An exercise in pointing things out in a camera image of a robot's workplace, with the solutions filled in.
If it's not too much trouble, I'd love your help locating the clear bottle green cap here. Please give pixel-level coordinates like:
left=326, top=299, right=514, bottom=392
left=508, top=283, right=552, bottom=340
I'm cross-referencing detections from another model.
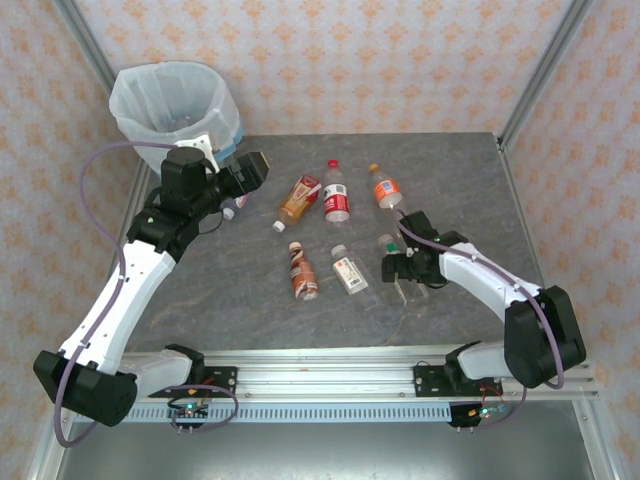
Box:
left=377, top=232, right=432, bottom=307

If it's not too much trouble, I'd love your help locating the tea bottle yellow red label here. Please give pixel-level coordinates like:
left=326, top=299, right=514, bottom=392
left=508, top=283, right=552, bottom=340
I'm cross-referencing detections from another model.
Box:
left=272, top=173, right=322, bottom=233

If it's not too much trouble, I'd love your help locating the aluminium frame post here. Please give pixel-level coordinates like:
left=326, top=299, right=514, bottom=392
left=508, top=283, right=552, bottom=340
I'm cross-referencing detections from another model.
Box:
left=498, top=0, right=596, bottom=151
left=51, top=0, right=121, bottom=96

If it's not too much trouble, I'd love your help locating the right controller circuit board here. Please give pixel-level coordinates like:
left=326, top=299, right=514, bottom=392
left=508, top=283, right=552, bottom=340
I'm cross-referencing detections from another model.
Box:
left=467, top=403, right=509, bottom=422

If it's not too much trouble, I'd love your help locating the grey metal sheet shelf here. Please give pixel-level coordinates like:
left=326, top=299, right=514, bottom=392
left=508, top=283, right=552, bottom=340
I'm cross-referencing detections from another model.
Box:
left=29, top=422, right=626, bottom=480

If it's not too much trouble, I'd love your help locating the brown chocolate drink bottle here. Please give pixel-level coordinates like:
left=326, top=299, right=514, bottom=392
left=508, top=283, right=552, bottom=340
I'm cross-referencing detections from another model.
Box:
left=287, top=240, right=320, bottom=302

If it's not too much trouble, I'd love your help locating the red label water bottle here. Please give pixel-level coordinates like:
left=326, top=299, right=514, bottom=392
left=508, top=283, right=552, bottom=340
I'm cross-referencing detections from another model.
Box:
left=322, top=158, right=351, bottom=227

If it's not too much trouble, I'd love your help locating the aluminium table side rail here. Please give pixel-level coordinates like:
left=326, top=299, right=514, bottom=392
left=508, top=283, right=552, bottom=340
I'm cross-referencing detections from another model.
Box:
left=496, top=133, right=554, bottom=301
left=117, top=162, right=154, bottom=241

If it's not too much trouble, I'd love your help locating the orange label clear bottle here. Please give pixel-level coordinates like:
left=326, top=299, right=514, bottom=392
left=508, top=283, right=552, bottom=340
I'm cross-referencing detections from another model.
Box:
left=368, top=163, right=407, bottom=214

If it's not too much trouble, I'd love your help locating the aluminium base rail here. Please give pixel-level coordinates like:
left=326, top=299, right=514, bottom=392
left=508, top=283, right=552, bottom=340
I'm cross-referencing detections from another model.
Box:
left=117, top=348, right=600, bottom=403

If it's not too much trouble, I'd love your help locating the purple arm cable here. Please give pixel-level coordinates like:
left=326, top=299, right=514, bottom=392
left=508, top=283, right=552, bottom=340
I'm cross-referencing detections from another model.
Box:
left=394, top=209, right=566, bottom=430
left=53, top=139, right=239, bottom=448

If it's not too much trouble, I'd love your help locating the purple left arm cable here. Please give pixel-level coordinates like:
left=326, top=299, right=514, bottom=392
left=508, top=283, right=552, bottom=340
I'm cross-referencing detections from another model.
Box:
left=53, top=139, right=239, bottom=448

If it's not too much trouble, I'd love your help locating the controller circuit board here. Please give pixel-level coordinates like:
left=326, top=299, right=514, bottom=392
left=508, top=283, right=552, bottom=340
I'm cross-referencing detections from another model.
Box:
left=167, top=399, right=210, bottom=420
left=467, top=403, right=509, bottom=422

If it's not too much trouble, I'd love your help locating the left controller circuit board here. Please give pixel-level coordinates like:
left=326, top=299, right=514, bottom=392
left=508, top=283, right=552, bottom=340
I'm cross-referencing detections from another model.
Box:
left=167, top=399, right=210, bottom=420

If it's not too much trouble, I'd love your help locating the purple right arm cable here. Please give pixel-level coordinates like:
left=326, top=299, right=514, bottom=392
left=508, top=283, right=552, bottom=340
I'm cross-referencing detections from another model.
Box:
left=394, top=209, right=566, bottom=430

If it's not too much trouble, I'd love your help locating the white label clear bottle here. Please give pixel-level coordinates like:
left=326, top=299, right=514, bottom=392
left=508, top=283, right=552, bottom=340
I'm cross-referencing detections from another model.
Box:
left=330, top=243, right=370, bottom=295

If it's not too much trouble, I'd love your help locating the bin with white plastic liner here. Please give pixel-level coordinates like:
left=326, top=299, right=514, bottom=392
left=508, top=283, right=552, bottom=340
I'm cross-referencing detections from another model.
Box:
left=108, top=60, right=245, bottom=177

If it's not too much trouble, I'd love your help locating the small purple label bottle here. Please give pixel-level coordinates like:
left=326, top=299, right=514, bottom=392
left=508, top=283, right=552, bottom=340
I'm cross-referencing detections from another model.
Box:
left=219, top=192, right=251, bottom=221

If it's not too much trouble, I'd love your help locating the white slotted cable duct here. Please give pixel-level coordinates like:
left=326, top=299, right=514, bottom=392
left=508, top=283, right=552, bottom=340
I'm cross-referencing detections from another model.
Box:
left=127, top=403, right=451, bottom=424

